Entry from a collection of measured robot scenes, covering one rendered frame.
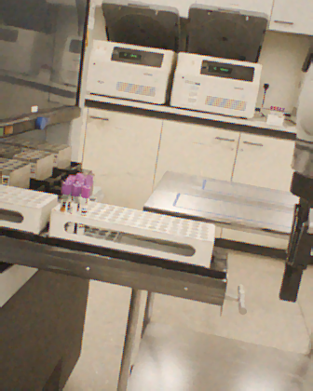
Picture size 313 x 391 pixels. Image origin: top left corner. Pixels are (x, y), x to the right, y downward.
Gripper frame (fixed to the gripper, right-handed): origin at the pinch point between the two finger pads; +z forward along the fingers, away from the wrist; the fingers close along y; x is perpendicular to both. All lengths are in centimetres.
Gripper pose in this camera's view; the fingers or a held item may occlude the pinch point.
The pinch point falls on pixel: (291, 282)
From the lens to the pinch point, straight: 92.0
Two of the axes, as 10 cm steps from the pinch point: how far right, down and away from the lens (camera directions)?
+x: 9.8, 1.7, -1.1
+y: -1.4, 2.1, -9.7
